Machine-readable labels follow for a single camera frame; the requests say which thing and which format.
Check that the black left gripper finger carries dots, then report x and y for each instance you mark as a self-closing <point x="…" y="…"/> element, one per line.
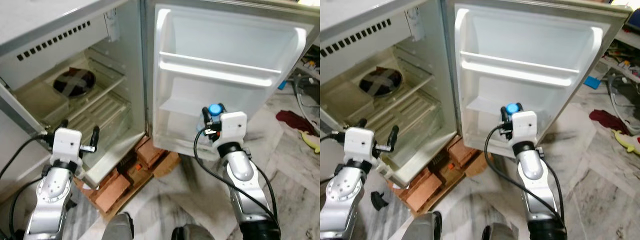
<point x="94" y="136"/>
<point x="361" y="123"/>
<point x="61" y="124"/>
<point x="394" y="136"/>

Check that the clear bottle with blue cap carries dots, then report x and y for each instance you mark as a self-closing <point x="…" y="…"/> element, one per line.
<point x="215" y="109"/>
<point x="512" y="108"/>

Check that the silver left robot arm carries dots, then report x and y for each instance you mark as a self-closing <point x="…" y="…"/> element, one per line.
<point x="52" y="195"/>
<point x="345" y="195"/>

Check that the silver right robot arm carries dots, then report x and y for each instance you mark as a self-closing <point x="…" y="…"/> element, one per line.
<point x="242" y="180"/>
<point x="532" y="177"/>

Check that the clear fridge shelf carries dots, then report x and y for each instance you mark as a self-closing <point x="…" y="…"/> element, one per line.
<point x="107" y="80"/>
<point x="415" y="80"/>

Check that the ribbed clear crisper cover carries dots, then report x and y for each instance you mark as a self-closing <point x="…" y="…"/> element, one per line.
<point x="410" y="114"/>
<point x="100" y="114"/>

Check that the dark round bowl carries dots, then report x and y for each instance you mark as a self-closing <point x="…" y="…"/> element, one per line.
<point x="75" y="82"/>
<point x="381" y="81"/>

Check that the red brick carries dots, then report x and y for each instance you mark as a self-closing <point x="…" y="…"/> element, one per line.
<point x="423" y="192"/>
<point x="113" y="191"/>
<point x="150" y="152"/>
<point x="459" y="150"/>

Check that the brown cardboard base sheet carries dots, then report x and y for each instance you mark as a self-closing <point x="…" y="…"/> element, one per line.
<point x="167" y="165"/>
<point x="470" y="164"/>

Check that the small black object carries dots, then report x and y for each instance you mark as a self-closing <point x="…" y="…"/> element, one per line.
<point x="379" y="200"/>

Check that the yellow green toy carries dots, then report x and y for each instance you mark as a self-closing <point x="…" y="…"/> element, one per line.
<point x="311" y="142"/>
<point x="627" y="142"/>

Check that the small blue flat object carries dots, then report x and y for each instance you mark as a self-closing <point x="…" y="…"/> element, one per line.
<point x="593" y="83"/>
<point x="283" y="85"/>

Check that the dark red cloth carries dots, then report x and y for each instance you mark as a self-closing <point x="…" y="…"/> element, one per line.
<point x="295" y="121"/>
<point x="607" y="120"/>

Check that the grey left robot leg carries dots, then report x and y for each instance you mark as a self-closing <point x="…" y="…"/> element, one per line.
<point x="119" y="227"/>
<point x="422" y="227"/>

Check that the grey robot leg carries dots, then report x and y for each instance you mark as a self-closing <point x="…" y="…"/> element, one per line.
<point x="192" y="233"/>
<point x="119" y="227"/>
<point x="422" y="227"/>
<point x="502" y="232"/>

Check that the grey right robot leg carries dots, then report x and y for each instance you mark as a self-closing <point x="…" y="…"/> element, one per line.
<point x="502" y="232"/>
<point x="192" y="233"/>

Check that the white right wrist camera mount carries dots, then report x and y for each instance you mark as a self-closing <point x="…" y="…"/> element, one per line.
<point x="524" y="126"/>
<point x="234" y="127"/>

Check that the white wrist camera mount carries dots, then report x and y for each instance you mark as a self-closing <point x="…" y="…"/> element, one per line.
<point x="67" y="144"/>
<point x="524" y="126"/>
<point x="360" y="143"/>
<point x="234" y="127"/>

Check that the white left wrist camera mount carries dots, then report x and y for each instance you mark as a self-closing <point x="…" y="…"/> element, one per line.
<point x="67" y="144"/>
<point x="360" y="143"/>

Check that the white door shelf rail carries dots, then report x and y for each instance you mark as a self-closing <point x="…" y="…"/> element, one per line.
<point x="215" y="70"/>
<point x="517" y="69"/>

